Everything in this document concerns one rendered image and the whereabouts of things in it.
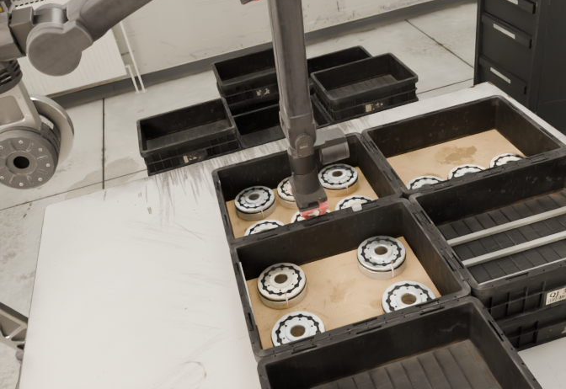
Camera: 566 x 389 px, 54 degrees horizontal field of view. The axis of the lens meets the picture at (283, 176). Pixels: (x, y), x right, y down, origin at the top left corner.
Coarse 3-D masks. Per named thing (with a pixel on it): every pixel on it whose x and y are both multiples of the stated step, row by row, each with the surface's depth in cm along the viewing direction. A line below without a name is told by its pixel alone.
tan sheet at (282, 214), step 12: (360, 180) 145; (276, 192) 146; (360, 192) 141; (372, 192) 140; (228, 204) 145; (276, 204) 142; (336, 204) 139; (276, 216) 138; (288, 216) 138; (240, 228) 137
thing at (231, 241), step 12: (264, 156) 143; (276, 156) 142; (372, 156) 135; (216, 168) 142; (228, 168) 141; (384, 168) 131; (216, 180) 137; (216, 192) 133; (396, 192) 123; (360, 204) 122; (372, 204) 121; (324, 216) 120; (228, 228) 122; (276, 228) 119; (228, 240) 119; (240, 240) 118
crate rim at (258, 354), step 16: (368, 208) 120; (304, 224) 119; (320, 224) 118; (416, 224) 114; (256, 240) 117; (432, 240) 109; (448, 256) 105; (240, 272) 110; (240, 288) 107; (464, 288) 98; (416, 304) 97; (432, 304) 97; (368, 320) 96; (384, 320) 96; (256, 336) 97; (320, 336) 95; (256, 352) 94; (272, 352) 94
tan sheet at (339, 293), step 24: (312, 264) 123; (336, 264) 122; (408, 264) 119; (312, 288) 117; (336, 288) 116; (360, 288) 115; (384, 288) 114; (432, 288) 112; (264, 312) 114; (288, 312) 113; (312, 312) 112; (336, 312) 111; (360, 312) 110; (264, 336) 109
